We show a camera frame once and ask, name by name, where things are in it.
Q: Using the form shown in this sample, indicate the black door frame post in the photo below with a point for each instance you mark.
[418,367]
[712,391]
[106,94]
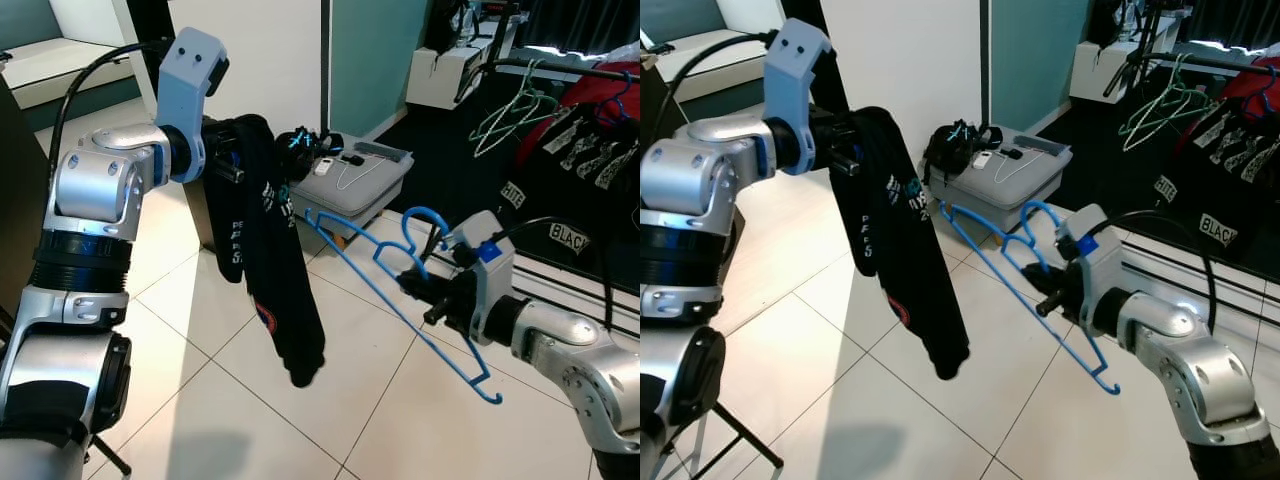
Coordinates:
[150,20]
[800,8]

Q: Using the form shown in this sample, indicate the red cloth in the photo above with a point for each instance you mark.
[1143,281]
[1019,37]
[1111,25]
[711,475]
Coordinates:
[1262,85]
[600,90]

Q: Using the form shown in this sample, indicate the bed with white sheet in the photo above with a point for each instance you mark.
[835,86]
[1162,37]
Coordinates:
[700,75]
[60,75]

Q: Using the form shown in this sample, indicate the black metal clothes rack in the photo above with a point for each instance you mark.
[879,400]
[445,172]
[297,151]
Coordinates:
[1200,60]
[570,68]

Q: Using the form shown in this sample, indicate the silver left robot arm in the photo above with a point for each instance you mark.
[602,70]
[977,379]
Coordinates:
[95,190]
[700,180]

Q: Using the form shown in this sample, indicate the white shelf unit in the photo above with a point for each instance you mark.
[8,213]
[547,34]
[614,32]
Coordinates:
[1095,75]
[440,80]

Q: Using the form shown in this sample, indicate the black bag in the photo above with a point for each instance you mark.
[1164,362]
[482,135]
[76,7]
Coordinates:
[1112,20]
[450,25]

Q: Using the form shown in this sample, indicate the dark grey curtain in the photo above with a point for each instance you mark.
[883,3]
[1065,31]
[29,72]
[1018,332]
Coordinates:
[1235,20]
[590,25]

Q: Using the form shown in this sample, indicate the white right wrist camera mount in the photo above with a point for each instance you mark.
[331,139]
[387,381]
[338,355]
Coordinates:
[490,290]
[1100,270]

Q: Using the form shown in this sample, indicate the black garment with print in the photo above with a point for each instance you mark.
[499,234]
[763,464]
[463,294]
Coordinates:
[280,300]
[930,300]

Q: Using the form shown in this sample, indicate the blue plastic clothes hanger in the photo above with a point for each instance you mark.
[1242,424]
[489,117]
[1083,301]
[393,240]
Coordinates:
[1085,358]
[465,372]

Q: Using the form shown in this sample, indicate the black garment white lettering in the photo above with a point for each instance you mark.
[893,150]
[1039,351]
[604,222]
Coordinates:
[1250,190]
[600,200]

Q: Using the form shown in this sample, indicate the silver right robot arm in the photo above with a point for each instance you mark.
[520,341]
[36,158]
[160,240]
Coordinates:
[1190,360]
[570,350]

